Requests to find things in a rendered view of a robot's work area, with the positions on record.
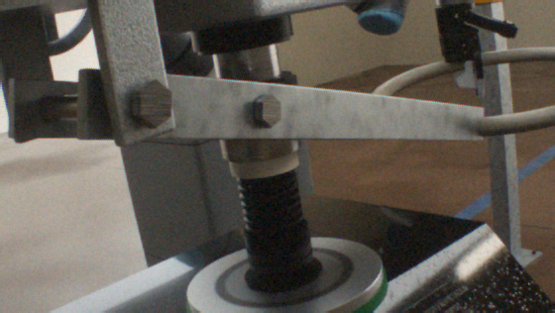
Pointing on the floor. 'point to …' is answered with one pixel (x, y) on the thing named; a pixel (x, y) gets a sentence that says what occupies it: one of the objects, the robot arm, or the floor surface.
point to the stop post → (501, 181)
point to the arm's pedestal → (187, 193)
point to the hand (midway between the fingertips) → (481, 92)
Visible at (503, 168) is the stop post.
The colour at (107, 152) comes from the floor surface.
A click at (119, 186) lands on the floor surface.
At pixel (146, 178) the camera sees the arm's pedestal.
